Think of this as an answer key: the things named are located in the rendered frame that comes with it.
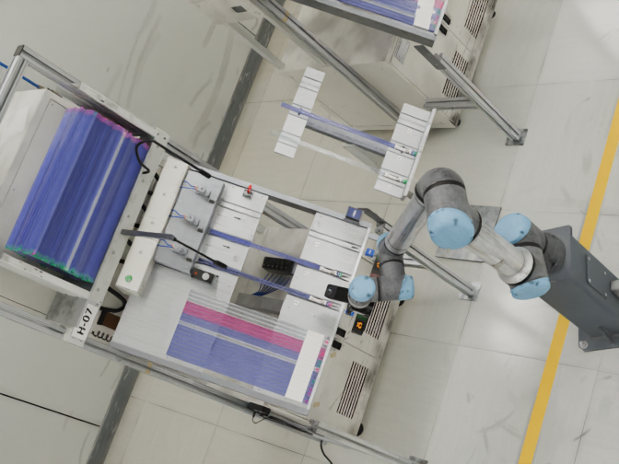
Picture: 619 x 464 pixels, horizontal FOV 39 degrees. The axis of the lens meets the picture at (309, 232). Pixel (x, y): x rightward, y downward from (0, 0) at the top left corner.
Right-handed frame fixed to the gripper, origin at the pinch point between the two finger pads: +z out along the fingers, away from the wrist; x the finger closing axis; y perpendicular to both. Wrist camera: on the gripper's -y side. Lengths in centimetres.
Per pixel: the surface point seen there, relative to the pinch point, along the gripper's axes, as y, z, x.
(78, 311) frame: -82, -10, -32
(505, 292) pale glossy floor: 56, 54, 35
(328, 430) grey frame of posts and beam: 5.9, 21.7, -39.7
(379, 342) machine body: 15, 75, 4
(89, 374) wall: -120, 172, -45
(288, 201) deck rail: -32.4, 8.2, 30.3
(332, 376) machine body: 1, 60, -18
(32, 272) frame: -94, -28, -26
